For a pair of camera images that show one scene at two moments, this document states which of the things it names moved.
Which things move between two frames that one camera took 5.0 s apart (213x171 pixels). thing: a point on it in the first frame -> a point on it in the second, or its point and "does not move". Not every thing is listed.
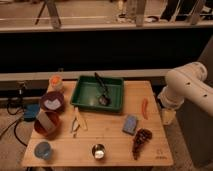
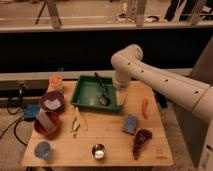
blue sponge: (130, 124) does not move
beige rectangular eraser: (45, 122) does not move
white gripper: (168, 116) -> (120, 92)
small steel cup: (98, 151) does not move
